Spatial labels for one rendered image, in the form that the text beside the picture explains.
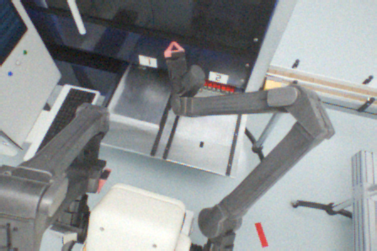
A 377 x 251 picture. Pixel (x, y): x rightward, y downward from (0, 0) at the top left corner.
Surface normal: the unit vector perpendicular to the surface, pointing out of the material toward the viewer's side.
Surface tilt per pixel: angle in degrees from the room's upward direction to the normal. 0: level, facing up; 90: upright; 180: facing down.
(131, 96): 0
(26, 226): 55
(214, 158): 0
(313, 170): 0
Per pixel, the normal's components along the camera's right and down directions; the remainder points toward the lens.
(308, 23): 0.04, -0.48
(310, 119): -0.73, -0.08
